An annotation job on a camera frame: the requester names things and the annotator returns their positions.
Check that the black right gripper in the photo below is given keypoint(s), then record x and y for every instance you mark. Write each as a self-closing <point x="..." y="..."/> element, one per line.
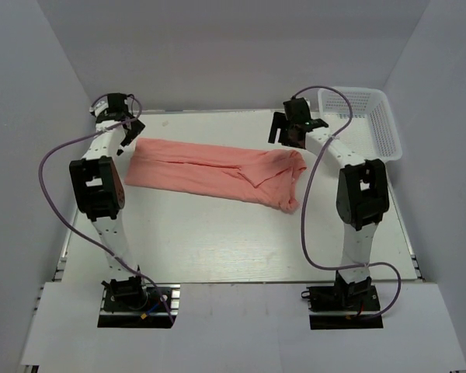
<point x="279" y="122"/>

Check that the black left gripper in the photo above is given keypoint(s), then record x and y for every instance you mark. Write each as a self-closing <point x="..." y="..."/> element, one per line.
<point x="137" y="127"/>

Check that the pink t shirt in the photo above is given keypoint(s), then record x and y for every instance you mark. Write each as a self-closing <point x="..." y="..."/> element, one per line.
<point x="261" y="177"/>

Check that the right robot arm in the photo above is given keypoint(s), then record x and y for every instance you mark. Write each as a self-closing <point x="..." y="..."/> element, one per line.
<point x="361" y="197"/>

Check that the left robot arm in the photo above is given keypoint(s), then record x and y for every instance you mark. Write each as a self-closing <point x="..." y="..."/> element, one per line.
<point x="99" y="191"/>

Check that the white plastic basket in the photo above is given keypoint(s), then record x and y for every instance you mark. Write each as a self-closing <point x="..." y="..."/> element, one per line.
<point x="372" y="132"/>

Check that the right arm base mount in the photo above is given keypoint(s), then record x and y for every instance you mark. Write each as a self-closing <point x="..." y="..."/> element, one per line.
<point x="327" y="313"/>

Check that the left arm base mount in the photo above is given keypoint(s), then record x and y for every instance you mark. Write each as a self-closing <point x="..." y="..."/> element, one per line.
<point x="147" y="313"/>

